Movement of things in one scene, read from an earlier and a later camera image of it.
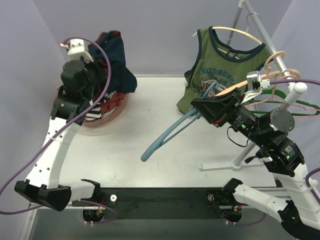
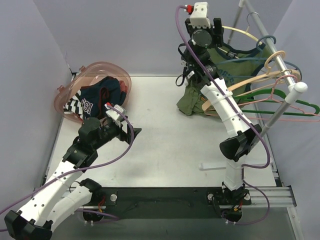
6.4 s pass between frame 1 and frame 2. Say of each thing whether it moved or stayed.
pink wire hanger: moved
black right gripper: moved
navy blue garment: moved
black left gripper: moved
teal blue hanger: moved
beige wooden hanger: stayed
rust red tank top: moved
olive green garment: stayed
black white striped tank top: moved
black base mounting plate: stayed
